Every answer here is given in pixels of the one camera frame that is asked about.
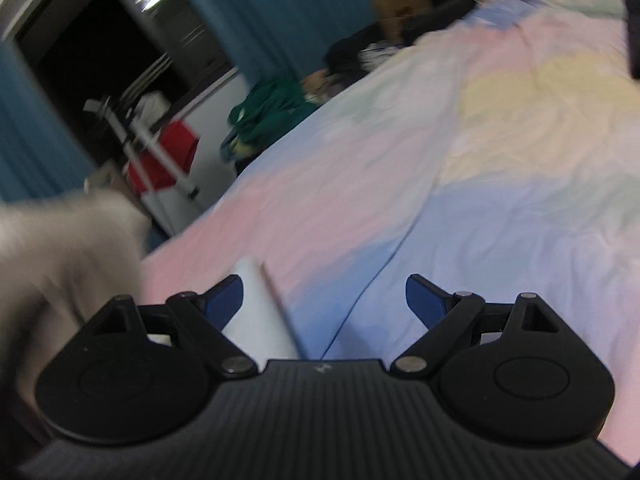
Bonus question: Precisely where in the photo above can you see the dark framed window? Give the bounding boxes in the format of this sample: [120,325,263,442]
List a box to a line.
[0,0,241,171]

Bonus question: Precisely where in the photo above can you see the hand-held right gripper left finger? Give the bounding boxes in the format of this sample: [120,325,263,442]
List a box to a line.
[65,275,258,378]

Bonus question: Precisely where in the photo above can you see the pastel patchwork quilt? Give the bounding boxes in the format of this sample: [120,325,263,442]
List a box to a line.
[140,0,640,461]

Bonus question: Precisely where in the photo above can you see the green garment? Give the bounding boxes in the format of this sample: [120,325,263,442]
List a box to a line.
[220,76,318,161]

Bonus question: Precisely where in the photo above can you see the dark folded cloth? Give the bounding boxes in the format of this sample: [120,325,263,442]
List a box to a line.
[622,0,640,81]

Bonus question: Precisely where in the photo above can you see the brown paper bag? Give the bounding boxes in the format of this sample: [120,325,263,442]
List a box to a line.
[375,0,432,43]

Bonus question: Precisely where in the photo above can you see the red garment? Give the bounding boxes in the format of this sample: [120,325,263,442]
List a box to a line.
[127,121,198,193]

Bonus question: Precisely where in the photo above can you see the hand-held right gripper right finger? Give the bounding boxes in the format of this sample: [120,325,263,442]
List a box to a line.
[390,274,596,380]

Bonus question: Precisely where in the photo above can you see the white pants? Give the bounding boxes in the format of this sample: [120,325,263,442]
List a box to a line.
[0,190,301,366]

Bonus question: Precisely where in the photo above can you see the white patterned cloth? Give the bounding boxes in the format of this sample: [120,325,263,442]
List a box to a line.
[357,40,401,68]

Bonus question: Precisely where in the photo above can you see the blue curtain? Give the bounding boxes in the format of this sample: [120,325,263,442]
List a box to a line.
[165,0,416,86]
[0,45,96,203]

